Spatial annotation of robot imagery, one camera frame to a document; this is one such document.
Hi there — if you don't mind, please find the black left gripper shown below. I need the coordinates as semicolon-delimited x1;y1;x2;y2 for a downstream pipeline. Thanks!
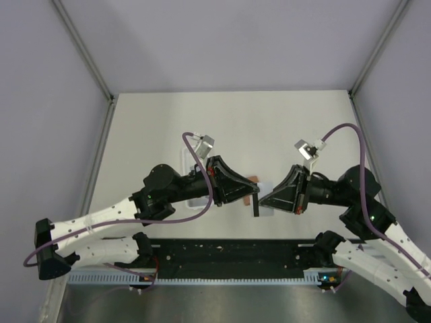
168;156;260;208

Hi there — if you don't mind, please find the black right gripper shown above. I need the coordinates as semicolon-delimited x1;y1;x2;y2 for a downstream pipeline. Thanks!
257;163;352;213

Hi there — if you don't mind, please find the tan leather card holder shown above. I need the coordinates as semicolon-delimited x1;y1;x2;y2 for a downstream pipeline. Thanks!
242;175;259;207

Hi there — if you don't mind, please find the silver card with black stripe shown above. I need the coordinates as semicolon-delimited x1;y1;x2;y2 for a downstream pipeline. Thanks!
251;182;275;218

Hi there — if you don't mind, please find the white plastic basket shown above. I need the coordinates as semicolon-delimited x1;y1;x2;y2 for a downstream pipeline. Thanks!
178;146;213;211

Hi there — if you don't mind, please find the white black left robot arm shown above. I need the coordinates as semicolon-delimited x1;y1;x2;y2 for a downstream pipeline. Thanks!
34;155;259;281

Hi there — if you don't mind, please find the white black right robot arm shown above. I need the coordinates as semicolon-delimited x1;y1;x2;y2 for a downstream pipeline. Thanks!
259;165;430;322

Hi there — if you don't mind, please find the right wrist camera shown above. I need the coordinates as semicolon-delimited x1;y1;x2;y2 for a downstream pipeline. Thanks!
294;139;327;172

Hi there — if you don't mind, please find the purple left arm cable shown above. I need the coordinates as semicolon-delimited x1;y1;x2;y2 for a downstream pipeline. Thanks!
22;131;215;268

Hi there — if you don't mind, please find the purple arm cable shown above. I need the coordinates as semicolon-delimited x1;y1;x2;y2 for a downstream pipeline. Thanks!
321;123;431;280
22;131;215;268

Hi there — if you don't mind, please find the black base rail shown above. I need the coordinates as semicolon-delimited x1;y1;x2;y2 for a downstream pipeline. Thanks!
152;238;336;279

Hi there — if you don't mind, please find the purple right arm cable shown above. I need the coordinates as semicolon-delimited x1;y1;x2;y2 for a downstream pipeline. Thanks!
321;123;431;280

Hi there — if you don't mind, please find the grey slotted cable duct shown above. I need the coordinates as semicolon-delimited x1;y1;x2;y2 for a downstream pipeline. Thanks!
67;268;337;287

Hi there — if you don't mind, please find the right aluminium frame post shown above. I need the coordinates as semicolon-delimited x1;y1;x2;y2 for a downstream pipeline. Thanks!
348;0;413;100

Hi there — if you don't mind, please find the aluminium frame post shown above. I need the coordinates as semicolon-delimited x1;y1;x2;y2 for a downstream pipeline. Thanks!
50;0;115;102
348;0;413;100

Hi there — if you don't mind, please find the left aluminium frame post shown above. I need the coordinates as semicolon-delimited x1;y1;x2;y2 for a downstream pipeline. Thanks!
50;0;115;102

